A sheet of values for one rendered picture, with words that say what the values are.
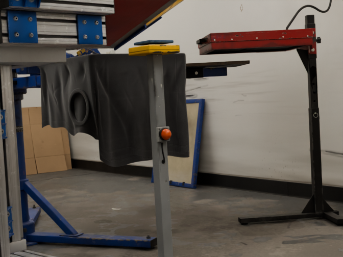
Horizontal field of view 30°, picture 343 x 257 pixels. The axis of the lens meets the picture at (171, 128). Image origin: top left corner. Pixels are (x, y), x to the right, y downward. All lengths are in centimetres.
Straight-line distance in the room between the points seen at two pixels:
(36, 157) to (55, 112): 453
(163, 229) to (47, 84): 88
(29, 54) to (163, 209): 72
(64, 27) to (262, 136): 318
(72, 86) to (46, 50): 60
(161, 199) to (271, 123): 267
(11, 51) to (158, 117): 58
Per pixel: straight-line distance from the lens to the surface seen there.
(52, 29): 186
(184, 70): 262
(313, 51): 384
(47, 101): 277
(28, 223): 371
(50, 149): 730
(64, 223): 356
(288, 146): 471
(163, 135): 217
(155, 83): 219
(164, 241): 224
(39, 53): 193
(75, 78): 249
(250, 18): 495
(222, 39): 351
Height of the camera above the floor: 78
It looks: 3 degrees down
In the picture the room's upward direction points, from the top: 3 degrees counter-clockwise
